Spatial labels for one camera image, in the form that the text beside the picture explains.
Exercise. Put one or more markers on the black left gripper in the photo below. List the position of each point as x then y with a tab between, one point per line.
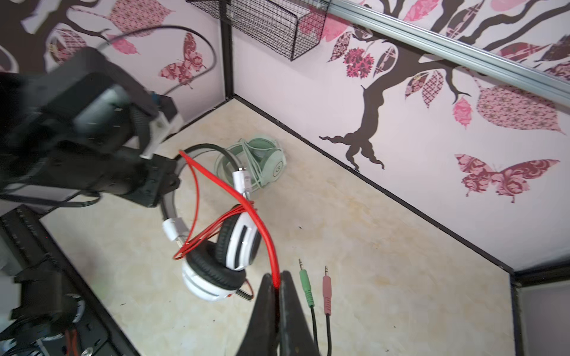
142	181

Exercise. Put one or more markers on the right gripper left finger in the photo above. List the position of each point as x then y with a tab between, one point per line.
261	334

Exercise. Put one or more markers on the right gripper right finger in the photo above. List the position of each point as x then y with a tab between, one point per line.
295	336

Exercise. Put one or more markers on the white black headphones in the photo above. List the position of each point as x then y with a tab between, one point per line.
215	260

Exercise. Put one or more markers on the mint green headphones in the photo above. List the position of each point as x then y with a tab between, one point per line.
251	164

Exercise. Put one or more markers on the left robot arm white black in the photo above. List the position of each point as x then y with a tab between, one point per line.
87	126

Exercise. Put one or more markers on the black wire mesh basket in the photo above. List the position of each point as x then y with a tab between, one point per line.
289	28

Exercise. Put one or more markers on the rear aluminium rail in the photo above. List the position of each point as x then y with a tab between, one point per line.
484	62

